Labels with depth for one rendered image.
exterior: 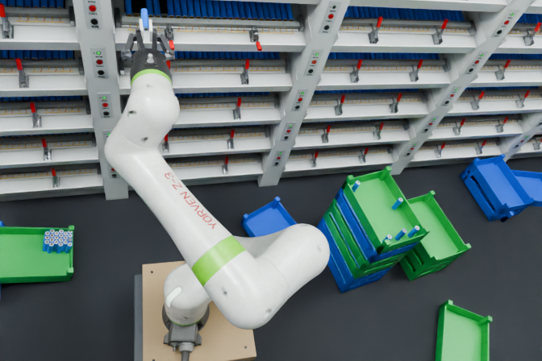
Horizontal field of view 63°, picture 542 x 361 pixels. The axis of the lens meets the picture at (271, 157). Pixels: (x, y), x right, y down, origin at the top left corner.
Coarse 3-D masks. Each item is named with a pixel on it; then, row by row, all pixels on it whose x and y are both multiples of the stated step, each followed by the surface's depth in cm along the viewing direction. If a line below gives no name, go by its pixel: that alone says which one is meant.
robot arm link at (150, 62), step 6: (150, 54) 99; (138, 60) 101; (144, 60) 100; (150, 60) 99; (156, 60) 100; (162, 60) 103; (132, 66) 101; (138, 66) 99; (144, 66) 98; (150, 66) 98; (156, 66) 99; (162, 66) 101; (132, 72) 100; (138, 72) 98; (168, 72) 102
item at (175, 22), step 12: (132, 24) 131; (156, 24) 132; (180, 24) 134; (192, 24) 135; (204, 24) 136; (216, 24) 137; (228, 24) 138; (240, 24) 139; (252, 24) 140; (264, 24) 141; (276, 24) 143; (288, 24) 144
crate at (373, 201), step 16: (352, 176) 168; (368, 176) 175; (384, 176) 177; (352, 192) 167; (368, 192) 175; (384, 192) 176; (400, 192) 172; (352, 208) 169; (368, 208) 170; (384, 208) 172; (400, 208) 173; (368, 224) 161; (384, 224) 167; (400, 224) 169; (416, 224) 167; (384, 240) 154; (400, 240) 164; (416, 240) 164
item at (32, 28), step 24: (0, 0) 121; (24, 0) 123; (48, 0) 125; (72, 0) 129; (0, 24) 121; (24, 24) 122; (48, 24) 124; (72, 24) 125; (0, 48) 123; (24, 48) 125; (48, 48) 126; (72, 48) 128
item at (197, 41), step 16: (112, 0) 128; (112, 16) 125; (304, 16) 146; (128, 32) 131; (144, 32) 132; (160, 32) 133; (176, 32) 135; (192, 32) 136; (208, 32) 138; (224, 32) 139; (240, 32) 141; (288, 32) 146; (304, 32) 147; (160, 48) 135; (176, 48) 137; (192, 48) 138; (208, 48) 139; (224, 48) 141; (240, 48) 142; (256, 48) 144; (272, 48) 145; (288, 48) 147
